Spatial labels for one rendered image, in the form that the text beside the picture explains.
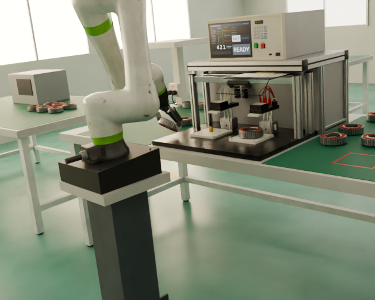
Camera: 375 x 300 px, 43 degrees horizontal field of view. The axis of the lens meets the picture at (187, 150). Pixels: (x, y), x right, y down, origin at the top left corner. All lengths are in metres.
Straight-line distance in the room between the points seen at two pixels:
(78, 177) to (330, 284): 1.38
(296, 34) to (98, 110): 1.00
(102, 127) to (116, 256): 0.51
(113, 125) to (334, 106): 1.13
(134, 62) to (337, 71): 1.08
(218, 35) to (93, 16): 0.76
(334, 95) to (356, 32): 6.53
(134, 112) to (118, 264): 0.61
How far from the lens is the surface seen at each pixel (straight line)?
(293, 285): 2.56
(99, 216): 1.97
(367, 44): 8.89
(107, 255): 2.02
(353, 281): 2.62
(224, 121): 2.48
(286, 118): 2.42
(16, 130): 3.28
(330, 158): 1.97
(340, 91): 2.51
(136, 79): 1.79
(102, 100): 1.82
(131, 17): 1.82
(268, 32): 2.26
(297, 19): 2.33
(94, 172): 1.76
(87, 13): 1.90
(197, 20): 9.02
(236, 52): 2.38
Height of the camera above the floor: 1.32
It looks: 15 degrees down
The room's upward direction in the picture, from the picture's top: 5 degrees counter-clockwise
